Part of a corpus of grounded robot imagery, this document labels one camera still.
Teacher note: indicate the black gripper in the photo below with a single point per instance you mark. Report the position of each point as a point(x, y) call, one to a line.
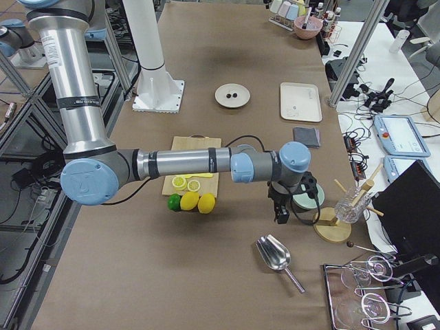
point(277, 196)

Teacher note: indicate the cream round plate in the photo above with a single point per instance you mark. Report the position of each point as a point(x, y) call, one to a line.
point(230, 88)

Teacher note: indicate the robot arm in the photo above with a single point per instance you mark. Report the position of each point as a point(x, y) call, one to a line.
point(18, 45)
point(95, 167)

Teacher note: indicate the cream rabbit tray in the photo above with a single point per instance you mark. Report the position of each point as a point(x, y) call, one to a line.
point(300, 102)

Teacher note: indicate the mint green bowl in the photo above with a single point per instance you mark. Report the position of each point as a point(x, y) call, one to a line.
point(308, 203)

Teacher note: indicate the metal ice scoop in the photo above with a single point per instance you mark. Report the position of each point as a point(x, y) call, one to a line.
point(277, 257)

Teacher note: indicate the wooden cup stand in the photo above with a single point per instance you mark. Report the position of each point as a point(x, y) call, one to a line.
point(333, 230)

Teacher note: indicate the clear glass cup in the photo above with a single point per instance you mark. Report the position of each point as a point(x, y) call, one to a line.
point(352, 205)

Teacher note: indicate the whole yellow lemon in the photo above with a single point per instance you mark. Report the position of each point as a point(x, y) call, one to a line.
point(189, 201)
point(206, 203)

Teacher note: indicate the grey folded cloth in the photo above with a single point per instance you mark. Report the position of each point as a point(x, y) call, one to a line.
point(309, 136)

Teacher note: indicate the lemon slice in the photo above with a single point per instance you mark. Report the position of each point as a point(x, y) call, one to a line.
point(193, 185)
point(179, 182)

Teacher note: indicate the green lime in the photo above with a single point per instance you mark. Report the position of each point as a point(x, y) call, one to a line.
point(173, 202)

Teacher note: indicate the blue teach pendant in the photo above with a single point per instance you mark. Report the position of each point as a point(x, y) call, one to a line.
point(394, 165)
point(399, 136)

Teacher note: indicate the black monitor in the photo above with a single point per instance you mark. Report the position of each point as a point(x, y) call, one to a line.
point(411, 211)

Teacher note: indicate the black stirrer in bowl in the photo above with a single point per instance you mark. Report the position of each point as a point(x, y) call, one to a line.
point(306, 18)

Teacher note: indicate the pink bowl with ice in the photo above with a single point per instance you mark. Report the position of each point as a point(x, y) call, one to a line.
point(314, 26)

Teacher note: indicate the metal wire glass rack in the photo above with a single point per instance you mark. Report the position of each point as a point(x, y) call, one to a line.
point(377, 292)

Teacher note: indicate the aluminium frame post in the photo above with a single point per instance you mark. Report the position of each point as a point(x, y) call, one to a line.
point(357, 50)

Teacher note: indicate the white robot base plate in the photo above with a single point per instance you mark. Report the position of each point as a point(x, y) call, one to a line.
point(157, 91)

